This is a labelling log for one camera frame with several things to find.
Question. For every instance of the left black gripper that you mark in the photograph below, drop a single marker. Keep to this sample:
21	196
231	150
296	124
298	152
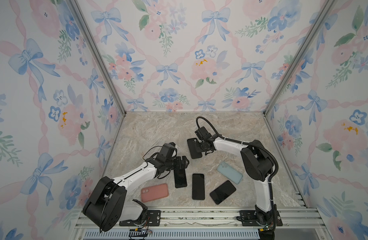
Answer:
179	165

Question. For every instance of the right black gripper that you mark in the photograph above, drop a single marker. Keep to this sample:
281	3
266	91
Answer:
196	143

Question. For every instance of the black phone case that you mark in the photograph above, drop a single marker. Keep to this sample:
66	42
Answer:
193	151

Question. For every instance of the blue phone black screen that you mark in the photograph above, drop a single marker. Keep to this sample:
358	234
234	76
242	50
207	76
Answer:
198	187

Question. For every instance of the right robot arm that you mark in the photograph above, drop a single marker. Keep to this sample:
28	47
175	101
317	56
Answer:
259	164

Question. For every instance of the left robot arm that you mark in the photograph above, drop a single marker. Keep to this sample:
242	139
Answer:
107	204

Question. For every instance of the black phone left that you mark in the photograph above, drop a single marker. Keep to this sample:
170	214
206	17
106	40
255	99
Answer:
180	178

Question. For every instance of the light blue phone case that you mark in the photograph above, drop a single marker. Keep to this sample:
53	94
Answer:
230	173

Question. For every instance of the pink phone case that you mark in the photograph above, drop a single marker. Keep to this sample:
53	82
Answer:
153	193

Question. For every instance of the black phone right tilted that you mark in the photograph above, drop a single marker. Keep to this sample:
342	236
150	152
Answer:
222	192

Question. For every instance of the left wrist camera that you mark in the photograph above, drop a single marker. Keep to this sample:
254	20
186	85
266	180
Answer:
168	150

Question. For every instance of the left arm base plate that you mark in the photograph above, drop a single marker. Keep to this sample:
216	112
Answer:
148	218

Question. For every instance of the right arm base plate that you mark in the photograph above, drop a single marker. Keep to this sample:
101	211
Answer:
252	218

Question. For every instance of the aluminium rail frame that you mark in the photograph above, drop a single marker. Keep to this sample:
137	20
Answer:
206	223

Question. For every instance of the left aluminium corner post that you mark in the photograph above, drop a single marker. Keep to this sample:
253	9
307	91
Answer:
87	34

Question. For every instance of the aluminium corner post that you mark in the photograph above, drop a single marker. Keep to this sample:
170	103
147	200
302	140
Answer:
87	34
320	19

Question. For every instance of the right aluminium corner post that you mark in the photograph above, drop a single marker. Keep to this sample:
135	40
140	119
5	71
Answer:
320	19

